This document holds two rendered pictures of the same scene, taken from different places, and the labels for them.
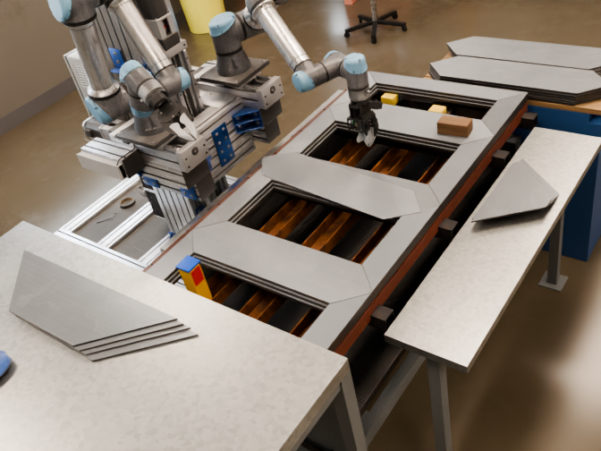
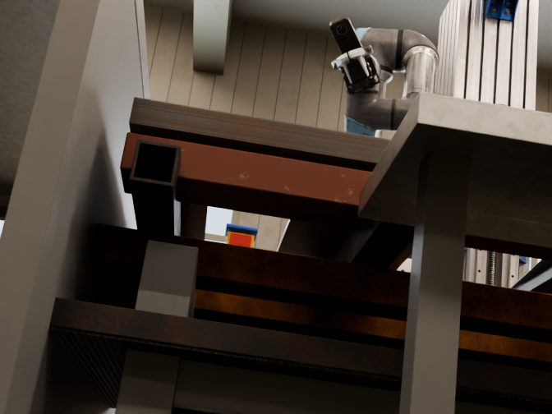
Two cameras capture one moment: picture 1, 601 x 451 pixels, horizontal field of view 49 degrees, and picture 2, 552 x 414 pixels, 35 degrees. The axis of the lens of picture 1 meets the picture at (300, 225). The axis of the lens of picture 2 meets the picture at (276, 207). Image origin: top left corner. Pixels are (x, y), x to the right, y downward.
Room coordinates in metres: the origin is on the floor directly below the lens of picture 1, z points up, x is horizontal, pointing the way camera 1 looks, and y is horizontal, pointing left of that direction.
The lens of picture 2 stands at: (0.56, -0.72, 0.40)
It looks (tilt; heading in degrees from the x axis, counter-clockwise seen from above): 19 degrees up; 43
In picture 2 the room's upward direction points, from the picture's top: 8 degrees clockwise
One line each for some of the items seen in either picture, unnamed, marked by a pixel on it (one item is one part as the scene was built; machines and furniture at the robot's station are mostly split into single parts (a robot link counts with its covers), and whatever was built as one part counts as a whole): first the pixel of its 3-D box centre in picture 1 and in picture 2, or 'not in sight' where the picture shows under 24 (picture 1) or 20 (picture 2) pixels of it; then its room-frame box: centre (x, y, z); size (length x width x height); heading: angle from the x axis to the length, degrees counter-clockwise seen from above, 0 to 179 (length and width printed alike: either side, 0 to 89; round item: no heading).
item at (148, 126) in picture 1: (150, 114); not in sight; (2.37, 0.47, 1.09); 0.15 x 0.15 x 0.10
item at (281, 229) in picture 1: (305, 200); not in sight; (2.11, -0.04, 0.70); 1.66 x 0.08 x 0.05; 136
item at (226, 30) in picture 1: (225, 31); not in sight; (2.73, 0.11, 1.20); 0.13 x 0.12 x 0.14; 114
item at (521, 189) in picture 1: (524, 194); not in sight; (1.75, -0.77, 0.77); 0.45 x 0.20 x 0.04; 136
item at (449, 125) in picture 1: (454, 125); not in sight; (2.11, -0.66, 0.87); 0.12 x 0.06 x 0.05; 51
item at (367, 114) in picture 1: (360, 113); not in sight; (2.07, -0.30, 1.05); 0.09 x 0.08 x 0.12; 136
